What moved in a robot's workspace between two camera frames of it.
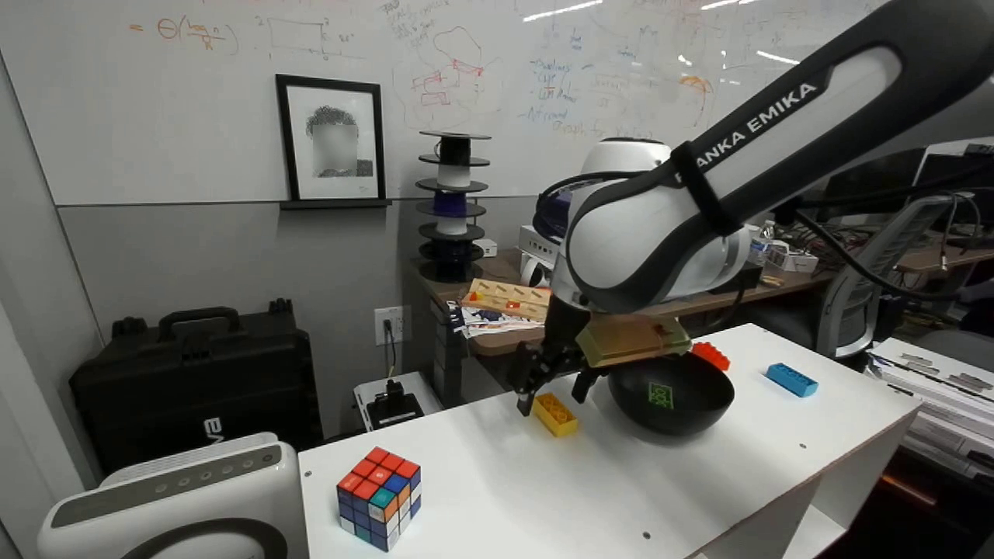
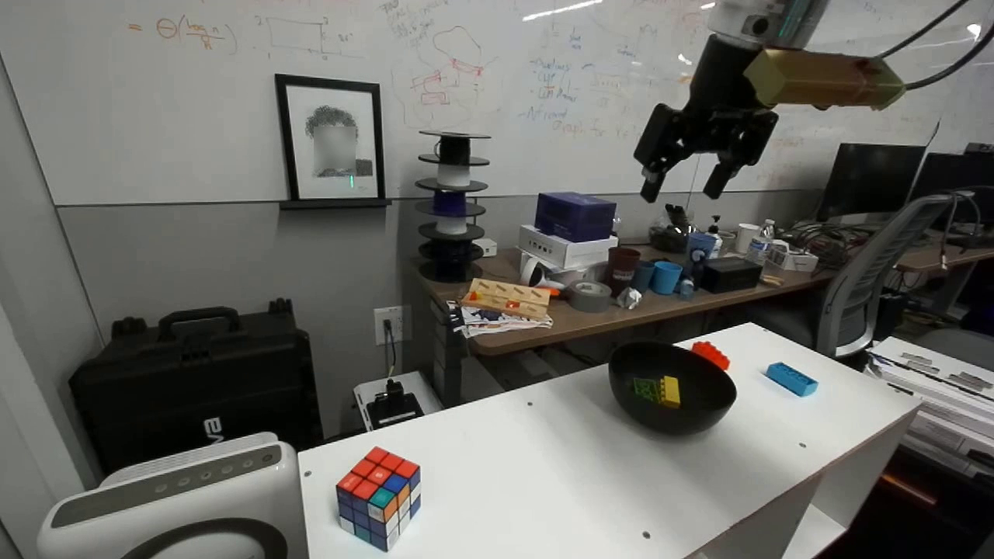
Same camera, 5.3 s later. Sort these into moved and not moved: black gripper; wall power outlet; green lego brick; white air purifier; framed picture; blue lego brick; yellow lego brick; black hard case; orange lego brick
Moved: yellow lego brick; black gripper; green lego brick
Not moved: white air purifier; blue lego brick; framed picture; wall power outlet; orange lego brick; black hard case
